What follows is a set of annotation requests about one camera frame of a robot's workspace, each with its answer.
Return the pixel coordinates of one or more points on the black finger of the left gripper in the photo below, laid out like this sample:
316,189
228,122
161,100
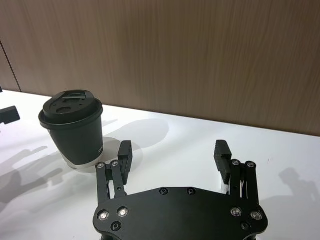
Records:
8,114

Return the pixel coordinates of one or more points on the black paper cup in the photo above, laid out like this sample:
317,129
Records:
80,142

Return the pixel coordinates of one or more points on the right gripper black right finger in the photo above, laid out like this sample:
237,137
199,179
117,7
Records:
222,160

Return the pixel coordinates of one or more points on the black plastic cup lid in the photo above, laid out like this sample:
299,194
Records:
71,107

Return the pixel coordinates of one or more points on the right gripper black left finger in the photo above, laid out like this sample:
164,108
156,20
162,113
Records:
123,172

